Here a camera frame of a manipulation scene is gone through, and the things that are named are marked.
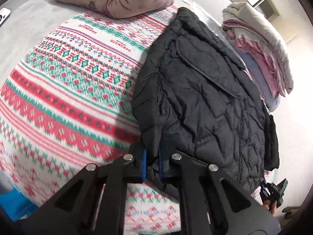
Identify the blue-grey folded quilt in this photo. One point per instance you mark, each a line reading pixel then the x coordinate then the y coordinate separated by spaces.
pixel 256 78

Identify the white phone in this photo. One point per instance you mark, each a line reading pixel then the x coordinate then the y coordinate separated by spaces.
pixel 3 16

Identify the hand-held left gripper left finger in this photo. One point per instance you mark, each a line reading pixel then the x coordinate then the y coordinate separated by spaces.
pixel 144 162

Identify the black knit garment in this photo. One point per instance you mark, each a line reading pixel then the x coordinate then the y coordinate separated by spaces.
pixel 272 149

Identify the black puffer jacket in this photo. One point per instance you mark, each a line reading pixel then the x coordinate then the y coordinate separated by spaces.
pixel 195 90

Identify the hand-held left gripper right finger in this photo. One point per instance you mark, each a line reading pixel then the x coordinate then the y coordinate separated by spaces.
pixel 161 164

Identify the person's right hand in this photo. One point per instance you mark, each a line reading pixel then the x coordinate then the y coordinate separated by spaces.
pixel 272 208

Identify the blue object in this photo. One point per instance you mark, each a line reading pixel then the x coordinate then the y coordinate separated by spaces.
pixel 12 200

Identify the red green patterned blanket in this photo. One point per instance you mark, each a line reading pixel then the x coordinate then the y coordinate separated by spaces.
pixel 61 90

